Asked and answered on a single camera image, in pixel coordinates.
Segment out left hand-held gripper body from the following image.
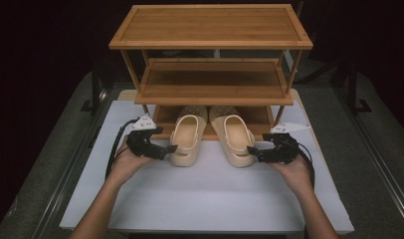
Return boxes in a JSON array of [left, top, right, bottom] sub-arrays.
[[125, 114, 158, 158]]

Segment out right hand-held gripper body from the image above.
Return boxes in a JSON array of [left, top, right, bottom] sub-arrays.
[[270, 121, 311, 165]]

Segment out beige clog shoe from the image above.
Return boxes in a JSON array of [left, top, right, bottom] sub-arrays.
[[169, 105, 208, 167], [208, 105, 257, 168]]

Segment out wooden shoe rack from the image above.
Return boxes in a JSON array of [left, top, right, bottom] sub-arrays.
[[108, 3, 313, 141]]

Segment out person's left hand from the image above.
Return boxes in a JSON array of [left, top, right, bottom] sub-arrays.
[[110, 133, 155, 187]]

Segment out person's right hand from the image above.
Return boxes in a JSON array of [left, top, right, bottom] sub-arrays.
[[269, 153, 314, 197]]

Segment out dark metal stand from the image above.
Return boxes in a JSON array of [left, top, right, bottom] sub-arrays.
[[80, 61, 107, 115], [335, 58, 373, 116]]

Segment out black cable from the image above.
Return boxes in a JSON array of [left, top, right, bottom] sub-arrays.
[[104, 117, 140, 181], [297, 142, 316, 191]]

